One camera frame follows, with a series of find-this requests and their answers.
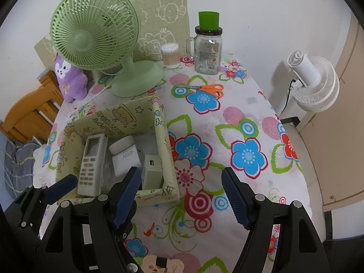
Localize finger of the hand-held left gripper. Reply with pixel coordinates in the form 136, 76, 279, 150
11, 174, 78, 236

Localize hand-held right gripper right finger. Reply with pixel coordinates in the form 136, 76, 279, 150
221, 167, 332, 273

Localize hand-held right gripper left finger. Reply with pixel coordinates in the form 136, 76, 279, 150
35, 166, 143, 273

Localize white remote control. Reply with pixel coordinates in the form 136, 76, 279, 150
77, 133, 109, 197

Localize yellow cartoon storage box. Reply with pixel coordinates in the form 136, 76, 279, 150
55, 95, 180, 207

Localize white charger adapter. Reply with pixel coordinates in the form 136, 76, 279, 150
142, 154, 165, 190

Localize white rounded case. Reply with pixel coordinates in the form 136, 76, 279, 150
109, 136, 135, 154

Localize grey plaid blanket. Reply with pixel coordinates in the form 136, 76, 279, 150
0, 135, 43, 202

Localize floral tablecloth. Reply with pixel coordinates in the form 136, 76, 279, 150
33, 48, 313, 273

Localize purple plush toy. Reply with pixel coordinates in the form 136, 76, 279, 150
54, 54, 88, 102

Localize beige wooden cabinet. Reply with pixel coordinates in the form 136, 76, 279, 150
296, 14, 364, 239

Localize green desk fan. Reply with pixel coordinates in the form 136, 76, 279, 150
50, 0, 164, 99

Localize glass mug jar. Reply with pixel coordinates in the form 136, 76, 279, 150
186, 26, 224, 76

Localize cotton swab container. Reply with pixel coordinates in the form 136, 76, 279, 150
161, 43, 180, 69

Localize white fan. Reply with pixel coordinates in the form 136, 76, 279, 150
287, 50, 340, 112

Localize green plastic cup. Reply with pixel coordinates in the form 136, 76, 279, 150
198, 11, 220, 29

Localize wooden bed frame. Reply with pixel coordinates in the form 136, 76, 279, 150
0, 70, 64, 143

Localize orange handled scissors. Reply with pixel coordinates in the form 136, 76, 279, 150
176, 83, 225, 98

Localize black fan cable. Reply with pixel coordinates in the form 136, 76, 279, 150
284, 78, 298, 111

